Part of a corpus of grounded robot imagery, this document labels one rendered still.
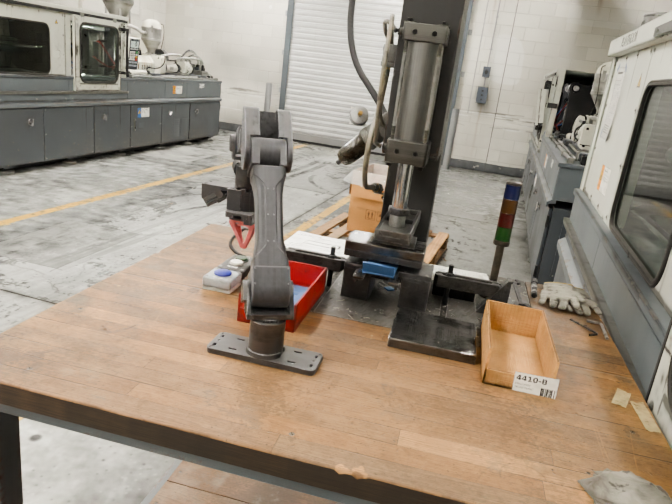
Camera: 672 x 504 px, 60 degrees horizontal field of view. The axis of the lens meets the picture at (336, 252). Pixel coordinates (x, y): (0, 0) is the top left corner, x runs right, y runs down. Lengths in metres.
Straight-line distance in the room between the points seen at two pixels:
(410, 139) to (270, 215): 0.38
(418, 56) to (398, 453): 0.78
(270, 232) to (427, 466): 0.47
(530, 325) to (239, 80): 10.58
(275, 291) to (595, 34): 9.79
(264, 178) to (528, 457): 0.63
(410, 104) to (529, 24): 9.29
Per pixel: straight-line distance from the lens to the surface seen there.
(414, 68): 1.26
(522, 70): 10.48
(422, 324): 1.23
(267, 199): 1.05
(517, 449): 0.95
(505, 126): 10.49
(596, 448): 1.02
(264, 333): 1.01
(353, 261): 1.34
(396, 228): 1.31
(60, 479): 2.26
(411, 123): 1.26
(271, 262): 1.02
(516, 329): 1.32
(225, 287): 1.31
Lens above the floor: 1.40
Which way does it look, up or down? 17 degrees down
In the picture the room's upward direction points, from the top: 7 degrees clockwise
